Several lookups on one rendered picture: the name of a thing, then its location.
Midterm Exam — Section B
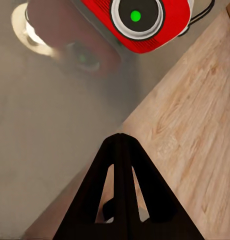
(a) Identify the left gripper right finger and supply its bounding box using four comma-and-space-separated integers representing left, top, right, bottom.
120, 133, 205, 240

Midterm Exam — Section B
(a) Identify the radio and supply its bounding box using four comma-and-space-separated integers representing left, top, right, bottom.
81, 0, 215, 54

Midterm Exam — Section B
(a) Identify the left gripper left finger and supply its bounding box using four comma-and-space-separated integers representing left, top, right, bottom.
52, 133, 128, 240

